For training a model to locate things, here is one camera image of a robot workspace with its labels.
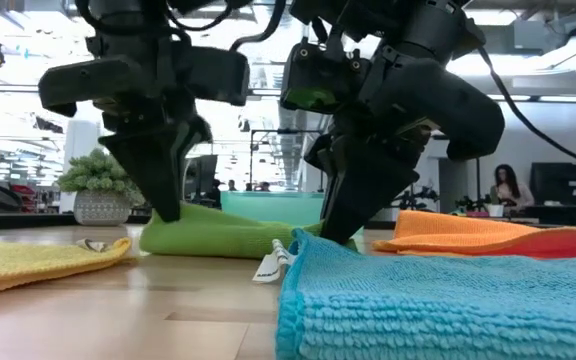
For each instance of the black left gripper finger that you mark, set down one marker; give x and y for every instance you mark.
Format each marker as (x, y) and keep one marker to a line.
(153, 165)
(197, 135)

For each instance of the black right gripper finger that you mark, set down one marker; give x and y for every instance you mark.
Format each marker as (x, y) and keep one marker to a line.
(363, 190)
(319, 155)

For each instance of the green microfiber towel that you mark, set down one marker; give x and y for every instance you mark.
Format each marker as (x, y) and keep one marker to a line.
(208, 235)

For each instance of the blue microfiber towel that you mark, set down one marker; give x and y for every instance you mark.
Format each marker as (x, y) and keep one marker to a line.
(443, 310)

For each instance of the yellow microfiber towel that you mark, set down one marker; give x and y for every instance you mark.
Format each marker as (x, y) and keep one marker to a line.
(28, 262)

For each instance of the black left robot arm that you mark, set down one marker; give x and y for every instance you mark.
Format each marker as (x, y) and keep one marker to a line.
(118, 20)

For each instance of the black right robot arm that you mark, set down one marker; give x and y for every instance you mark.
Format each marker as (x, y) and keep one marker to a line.
(433, 25)

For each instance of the black background robot arm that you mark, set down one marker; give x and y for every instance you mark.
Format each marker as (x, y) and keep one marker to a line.
(413, 200)

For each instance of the teal translucent plastic basket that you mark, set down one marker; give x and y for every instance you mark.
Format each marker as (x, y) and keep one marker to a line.
(268, 207)

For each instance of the orange microfiber towel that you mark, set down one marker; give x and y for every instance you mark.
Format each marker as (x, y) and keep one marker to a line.
(458, 232)

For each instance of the artificial plant in patterned pot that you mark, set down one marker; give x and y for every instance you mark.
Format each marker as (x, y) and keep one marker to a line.
(98, 205)

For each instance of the person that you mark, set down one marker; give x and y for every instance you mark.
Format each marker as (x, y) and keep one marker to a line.
(508, 187)

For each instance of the small plant in white pot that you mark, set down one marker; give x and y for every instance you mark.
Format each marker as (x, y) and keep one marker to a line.
(495, 210)

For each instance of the black monitor on desk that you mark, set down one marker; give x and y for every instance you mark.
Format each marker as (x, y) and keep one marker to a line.
(563, 182)

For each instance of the black stand frame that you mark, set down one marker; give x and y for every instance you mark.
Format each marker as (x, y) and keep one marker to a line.
(288, 131)

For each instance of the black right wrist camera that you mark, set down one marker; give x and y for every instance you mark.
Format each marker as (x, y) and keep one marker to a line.
(318, 75)

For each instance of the black aluminium table frame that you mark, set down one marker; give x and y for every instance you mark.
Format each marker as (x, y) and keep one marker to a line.
(18, 220)

